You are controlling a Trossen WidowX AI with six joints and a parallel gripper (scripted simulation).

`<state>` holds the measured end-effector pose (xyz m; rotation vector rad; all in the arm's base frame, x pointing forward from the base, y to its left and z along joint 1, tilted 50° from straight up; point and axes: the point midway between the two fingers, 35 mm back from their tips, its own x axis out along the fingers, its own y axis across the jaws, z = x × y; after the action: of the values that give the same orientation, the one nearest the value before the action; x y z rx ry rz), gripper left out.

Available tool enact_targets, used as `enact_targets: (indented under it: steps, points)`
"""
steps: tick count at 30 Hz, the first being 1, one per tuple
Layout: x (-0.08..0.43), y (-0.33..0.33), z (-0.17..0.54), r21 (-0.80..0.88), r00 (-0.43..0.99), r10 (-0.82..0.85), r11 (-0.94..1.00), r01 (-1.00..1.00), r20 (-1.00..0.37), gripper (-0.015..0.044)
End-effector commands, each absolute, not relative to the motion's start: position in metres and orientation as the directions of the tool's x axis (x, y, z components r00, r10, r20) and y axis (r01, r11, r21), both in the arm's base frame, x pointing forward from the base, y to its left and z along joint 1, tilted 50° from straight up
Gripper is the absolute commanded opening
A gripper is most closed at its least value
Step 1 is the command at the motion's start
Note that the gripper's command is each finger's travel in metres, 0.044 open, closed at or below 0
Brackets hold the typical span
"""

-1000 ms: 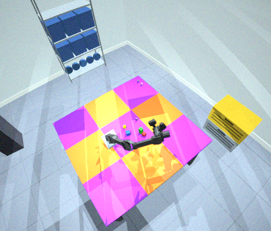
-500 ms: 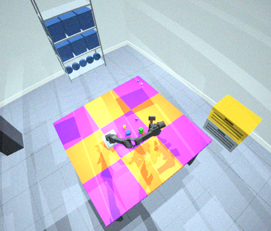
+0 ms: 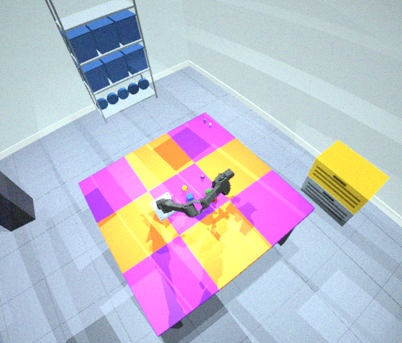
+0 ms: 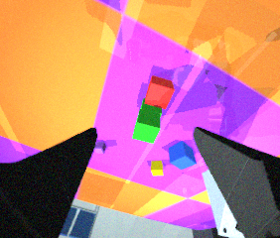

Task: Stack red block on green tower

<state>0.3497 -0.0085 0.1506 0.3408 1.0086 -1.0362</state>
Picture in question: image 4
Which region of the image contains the blue cube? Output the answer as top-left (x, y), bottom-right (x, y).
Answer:
top-left (169, 141), bottom-right (197, 170)

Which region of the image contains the red block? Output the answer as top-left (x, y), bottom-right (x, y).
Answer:
top-left (145, 75), bottom-right (175, 109)

